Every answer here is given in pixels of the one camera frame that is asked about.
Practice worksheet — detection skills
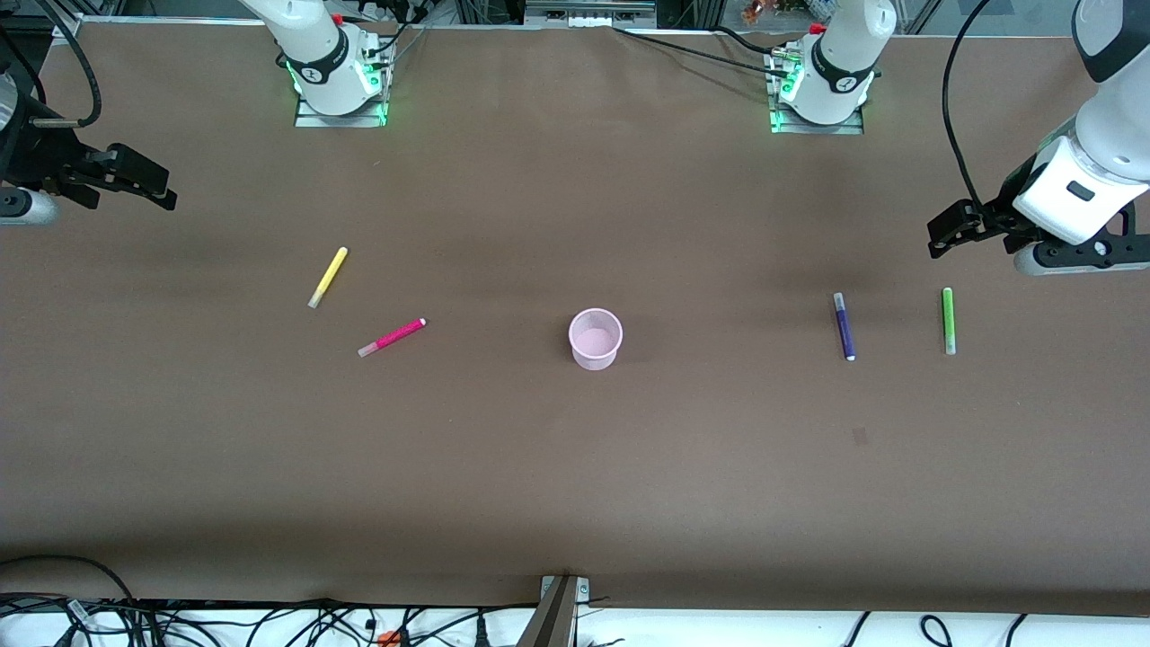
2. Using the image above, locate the yellow marker pen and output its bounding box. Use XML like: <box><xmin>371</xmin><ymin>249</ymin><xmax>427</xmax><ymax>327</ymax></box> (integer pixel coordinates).
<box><xmin>307</xmin><ymin>246</ymin><xmax>349</xmax><ymax>310</ymax></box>

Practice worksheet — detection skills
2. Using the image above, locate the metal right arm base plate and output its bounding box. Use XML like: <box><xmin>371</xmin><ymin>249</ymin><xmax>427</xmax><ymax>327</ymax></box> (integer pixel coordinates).
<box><xmin>294</xmin><ymin>38</ymin><xmax>393</xmax><ymax>129</ymax></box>

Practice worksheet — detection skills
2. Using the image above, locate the pink marker pen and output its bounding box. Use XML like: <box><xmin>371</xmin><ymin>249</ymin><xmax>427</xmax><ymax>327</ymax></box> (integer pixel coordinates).
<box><xmin>357</xmin><ymin>317</ymin><xmax>429</xmax><ymax>359</ymax></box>

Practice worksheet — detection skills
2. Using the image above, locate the pink mesh pen holder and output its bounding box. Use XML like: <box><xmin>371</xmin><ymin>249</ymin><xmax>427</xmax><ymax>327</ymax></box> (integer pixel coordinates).
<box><xmin>568</xmin><ymin>307</ymin><xmax>624</xmax><ymax>372</ymax></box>

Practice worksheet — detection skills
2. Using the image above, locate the aluminium profile bracket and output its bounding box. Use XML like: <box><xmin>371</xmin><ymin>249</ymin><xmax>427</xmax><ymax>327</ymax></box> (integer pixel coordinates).
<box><xmin>516</xmin><ymin>574</ymin><xmax>592</xmax><ymax>647</ymax></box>

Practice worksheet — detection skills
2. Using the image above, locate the brown table cover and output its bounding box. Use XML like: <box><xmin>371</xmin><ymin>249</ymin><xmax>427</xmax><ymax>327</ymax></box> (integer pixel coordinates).
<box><xmin>0</xmin><ymin>20</ymin><xmax>1150</xmax><ymax>616</ymax></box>

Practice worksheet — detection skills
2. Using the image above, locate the purple marker pen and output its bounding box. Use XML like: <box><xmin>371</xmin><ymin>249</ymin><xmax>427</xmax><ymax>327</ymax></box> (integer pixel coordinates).
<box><xmin>833</xmin><ymin>291</ymin><xmax>857</xmax><ymax>363</ymax></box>

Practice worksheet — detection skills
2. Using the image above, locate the silver aluminium frame rail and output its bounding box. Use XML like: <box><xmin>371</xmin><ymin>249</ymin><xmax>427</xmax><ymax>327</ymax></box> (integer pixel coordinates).
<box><xmin>524</xmin><ymin>0</ymin><xmax>659</xmax><ymax>29</ymax></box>

